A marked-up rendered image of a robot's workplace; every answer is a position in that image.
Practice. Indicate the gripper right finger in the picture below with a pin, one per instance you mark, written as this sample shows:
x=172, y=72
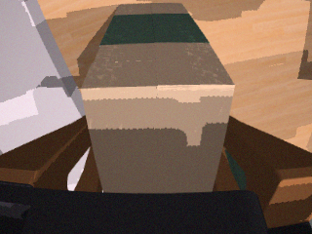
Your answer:
x=279, y=172

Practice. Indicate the white rectangular tray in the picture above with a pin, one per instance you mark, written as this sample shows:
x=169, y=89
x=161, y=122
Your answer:
x=33, y=101

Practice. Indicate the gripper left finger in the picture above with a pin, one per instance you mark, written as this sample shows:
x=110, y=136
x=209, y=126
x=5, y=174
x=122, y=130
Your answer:
x=46, y=161

